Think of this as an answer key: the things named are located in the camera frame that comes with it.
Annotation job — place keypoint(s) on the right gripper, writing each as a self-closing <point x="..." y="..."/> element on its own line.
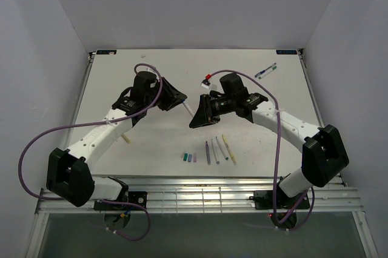
<point x="205" y="115"/>

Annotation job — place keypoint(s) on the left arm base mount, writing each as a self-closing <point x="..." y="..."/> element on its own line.
<point x="131" y="200"/>

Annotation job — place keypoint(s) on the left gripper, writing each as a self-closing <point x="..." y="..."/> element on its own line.
<point x="173" y="95"/>

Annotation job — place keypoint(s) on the yellow highlighter pen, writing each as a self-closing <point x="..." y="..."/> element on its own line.
<point x="229" y="149"/>

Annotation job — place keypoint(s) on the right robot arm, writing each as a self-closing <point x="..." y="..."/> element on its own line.
<point x="322" y="148"/>

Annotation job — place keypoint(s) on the green capped marker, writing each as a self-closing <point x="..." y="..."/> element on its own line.
<point x="269" y="71"/>

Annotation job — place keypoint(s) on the teal white marker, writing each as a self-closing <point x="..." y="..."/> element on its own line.
<point x="225" y="156"/>

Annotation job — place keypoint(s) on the lavender capped white marker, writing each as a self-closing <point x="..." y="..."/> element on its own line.
<point x="215" y="153"/>

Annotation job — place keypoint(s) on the purple marker pen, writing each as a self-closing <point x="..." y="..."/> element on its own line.
<point x="207" y="153"/>

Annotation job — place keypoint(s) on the blue corner label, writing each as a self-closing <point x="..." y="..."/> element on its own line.
<point x="286" y="52"/>
<point x="106" y="52"/>

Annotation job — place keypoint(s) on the right blue corner label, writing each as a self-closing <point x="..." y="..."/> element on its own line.
<point x="286" y="52"/>

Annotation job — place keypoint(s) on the left blue corner label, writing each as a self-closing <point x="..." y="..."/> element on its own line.
<point x="106" y="52"/>

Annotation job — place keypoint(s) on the aluminium frame rail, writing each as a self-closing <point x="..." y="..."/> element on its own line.
<point x="229" y="195"/>

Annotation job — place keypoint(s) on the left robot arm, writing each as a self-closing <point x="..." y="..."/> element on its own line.
<point x="69" y="171"/>

